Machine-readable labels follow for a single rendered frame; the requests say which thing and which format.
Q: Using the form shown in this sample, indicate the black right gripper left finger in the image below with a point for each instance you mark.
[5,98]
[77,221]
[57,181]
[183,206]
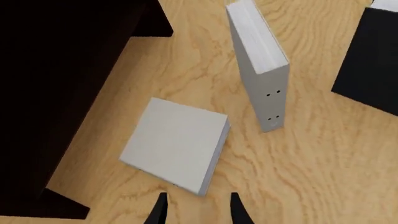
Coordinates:
[158,211]

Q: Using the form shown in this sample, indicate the black book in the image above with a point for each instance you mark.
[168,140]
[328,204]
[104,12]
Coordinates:
[368,63]

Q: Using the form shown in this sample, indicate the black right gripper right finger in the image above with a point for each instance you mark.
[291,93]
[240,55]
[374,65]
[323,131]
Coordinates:
[239,211]

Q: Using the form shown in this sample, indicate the dark wooden cabinet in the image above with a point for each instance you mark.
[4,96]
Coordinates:
[59,93]

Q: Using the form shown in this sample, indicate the grey book with spine dots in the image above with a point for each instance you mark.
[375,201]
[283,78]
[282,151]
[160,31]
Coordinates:
[264,77]

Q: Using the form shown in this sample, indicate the flat grey book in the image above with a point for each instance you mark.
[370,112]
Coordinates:
[174,142]

